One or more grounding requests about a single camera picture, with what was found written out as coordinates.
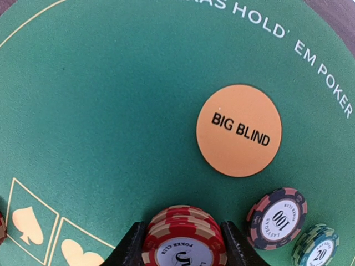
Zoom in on brown 100 poker chips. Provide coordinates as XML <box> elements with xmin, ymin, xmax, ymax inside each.
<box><xmin>246</xmin><ymin>187</ymin><xmax>308</xmax><ymax>250</ymax></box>

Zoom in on orange big blind button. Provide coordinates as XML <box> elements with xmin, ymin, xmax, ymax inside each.
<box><xmin>196</xmin><ymin>84</ymin><xmax>282</xmax><ymax>178</ymax></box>

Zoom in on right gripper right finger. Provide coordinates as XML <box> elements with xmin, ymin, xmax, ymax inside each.
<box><xmin>220</xmin><ymin>221</ymin><xmax>268</xmax><ymax>266</ymax></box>

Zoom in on red chips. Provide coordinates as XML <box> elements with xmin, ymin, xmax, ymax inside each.
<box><xmin>142</xmin><ymin>205</ymin><xmax>227</xmax><ymax>266</ymax></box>
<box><xmin>0</xmin><ymin>213</ymin><xmax>7</xmax><ymax>244</ymax></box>

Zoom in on round green poker mat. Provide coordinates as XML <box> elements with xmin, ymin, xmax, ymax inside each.
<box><xmin>1</xmin><ymin>1</ymin><xmax>354</xmax><ymax>265</ymax></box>

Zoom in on green chip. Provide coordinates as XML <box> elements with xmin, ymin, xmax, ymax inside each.
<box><xmin>291</xmin><ymin>223</ymin><xmax>340</xmax><ymax>266</ymax></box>

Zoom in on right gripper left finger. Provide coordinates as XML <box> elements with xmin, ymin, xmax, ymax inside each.
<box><xmin>102</xmin><ymin>222</ymin><xmax>147</xmax><ymax>266</ymax></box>

